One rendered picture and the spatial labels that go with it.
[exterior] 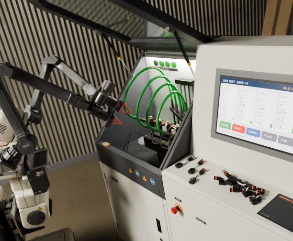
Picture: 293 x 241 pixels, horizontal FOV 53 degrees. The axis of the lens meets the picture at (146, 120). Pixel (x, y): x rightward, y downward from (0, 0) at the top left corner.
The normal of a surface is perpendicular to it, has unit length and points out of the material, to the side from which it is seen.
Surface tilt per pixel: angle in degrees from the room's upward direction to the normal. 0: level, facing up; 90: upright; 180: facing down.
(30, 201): 90
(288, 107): 76
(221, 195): 0
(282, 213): 0
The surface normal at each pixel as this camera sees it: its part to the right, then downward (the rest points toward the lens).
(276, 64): -0.77, 0.14
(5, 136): 0.30, 0.33
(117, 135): 0.64, 0.21
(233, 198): -0.16, -0.91
